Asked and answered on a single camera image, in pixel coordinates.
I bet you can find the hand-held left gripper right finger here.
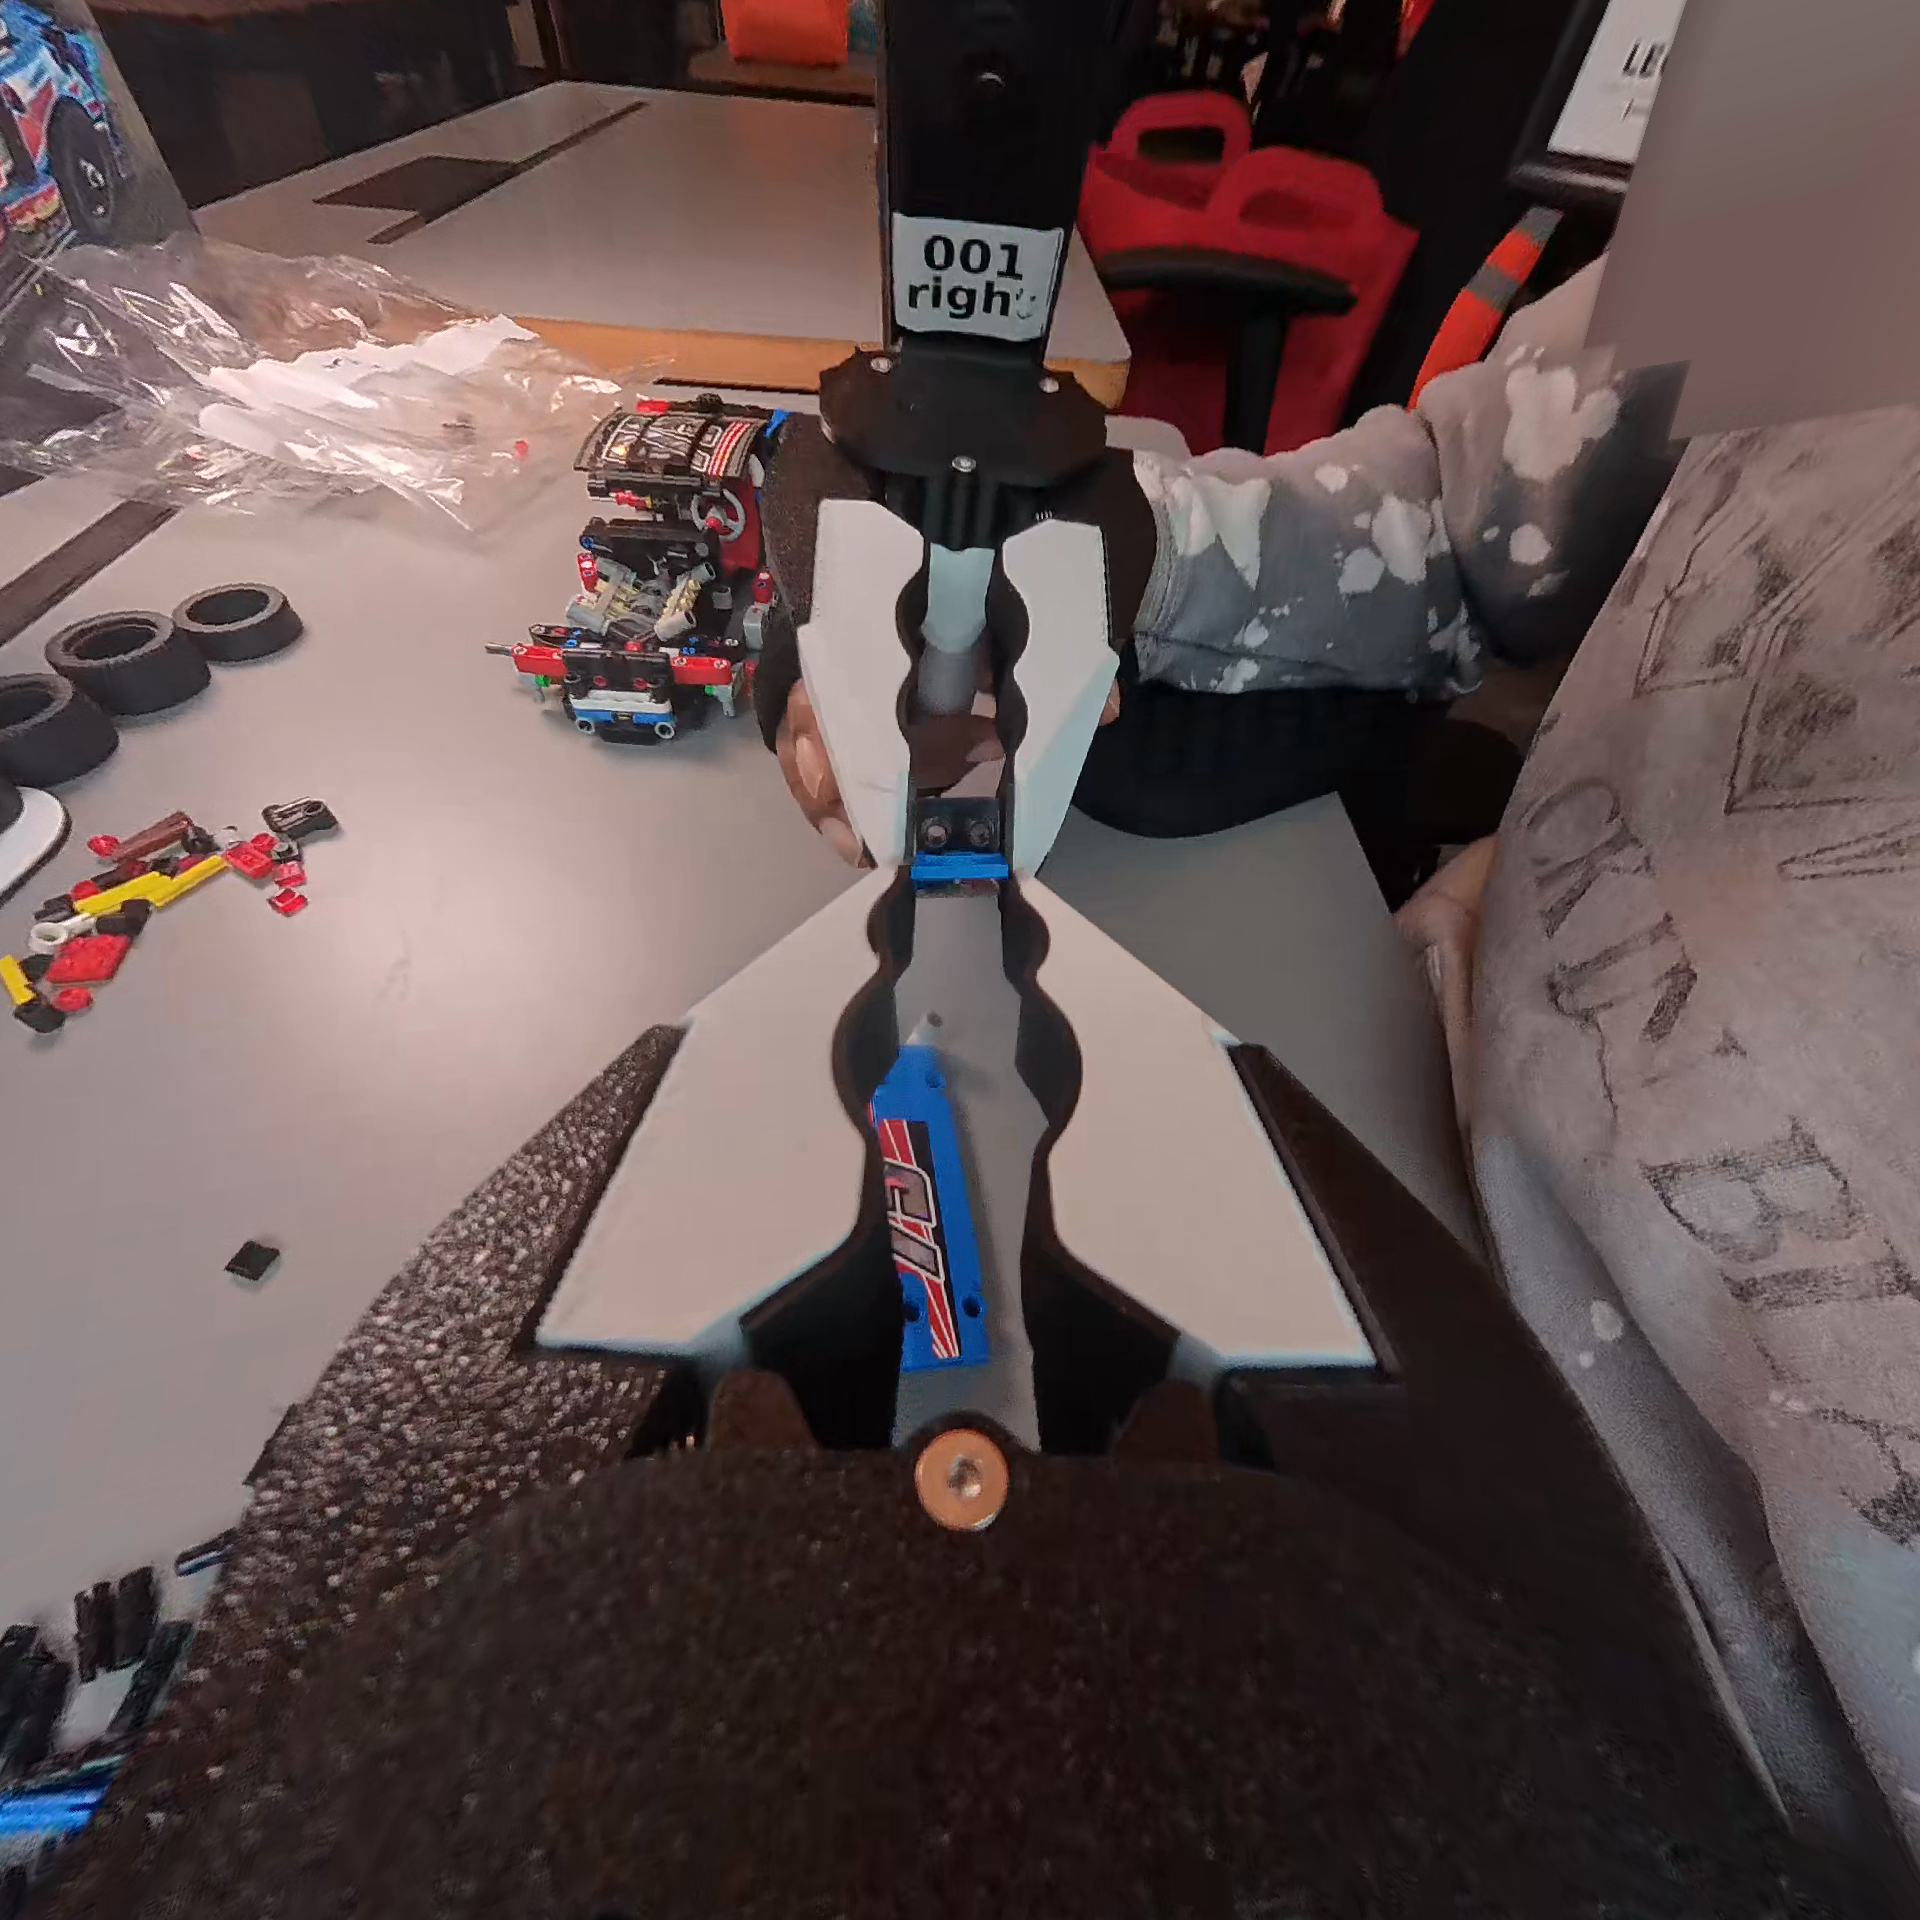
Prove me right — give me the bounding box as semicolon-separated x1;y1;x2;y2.
996;874;1376;1419

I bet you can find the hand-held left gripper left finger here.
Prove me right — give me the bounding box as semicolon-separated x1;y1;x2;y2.
535;866;916;1419

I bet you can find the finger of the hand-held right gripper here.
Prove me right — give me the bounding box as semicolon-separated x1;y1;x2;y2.
998;521;1127;878
791;498;927;874

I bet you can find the grey desk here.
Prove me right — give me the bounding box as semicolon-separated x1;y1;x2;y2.
0;450;1479;1802

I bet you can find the person's right hand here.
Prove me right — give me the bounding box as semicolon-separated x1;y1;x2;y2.
776;673;872;868

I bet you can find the partly built toy car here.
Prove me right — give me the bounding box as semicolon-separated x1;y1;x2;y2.
487;394;788;747

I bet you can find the blue striped toy panel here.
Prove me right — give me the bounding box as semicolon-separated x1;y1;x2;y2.
870;1043;993;1370

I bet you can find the black chair armrest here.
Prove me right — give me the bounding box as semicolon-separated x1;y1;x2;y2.
1101;248;1359;452

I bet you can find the red chair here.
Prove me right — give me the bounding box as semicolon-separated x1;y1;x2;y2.
1079;90;1418;452

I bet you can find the grey table with wooden edge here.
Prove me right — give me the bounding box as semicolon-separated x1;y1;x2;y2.
193;78;1133;406

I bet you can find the orange object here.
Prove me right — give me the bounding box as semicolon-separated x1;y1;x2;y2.
719;0;855;69

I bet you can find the orange grey safety vest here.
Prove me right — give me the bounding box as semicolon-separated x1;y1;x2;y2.
1410;201;1568;414

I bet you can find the person's grey printed sweatshirt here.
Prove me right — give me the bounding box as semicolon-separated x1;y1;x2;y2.
1393;404;1920;1864

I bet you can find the black toy tire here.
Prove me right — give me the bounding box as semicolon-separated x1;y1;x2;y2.
170;584;303;666
0;673;121;789
45;608;212;718

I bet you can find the pile of red yellow bricks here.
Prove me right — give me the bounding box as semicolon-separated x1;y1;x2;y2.
0;796;337;1037

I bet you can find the clear plastic bag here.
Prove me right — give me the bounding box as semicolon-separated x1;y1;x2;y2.
0;240;663;536

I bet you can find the white sign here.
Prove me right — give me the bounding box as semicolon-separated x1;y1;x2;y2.
1544;0;1666;168

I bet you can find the white monitor stand base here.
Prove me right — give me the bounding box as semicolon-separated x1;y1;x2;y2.
0;779;73;902

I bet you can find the pile of blue black bricks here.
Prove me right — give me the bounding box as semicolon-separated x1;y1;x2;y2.
0;1529;232;1848

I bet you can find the toy box with car print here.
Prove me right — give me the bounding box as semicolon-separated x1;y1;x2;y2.
0;0;197;302

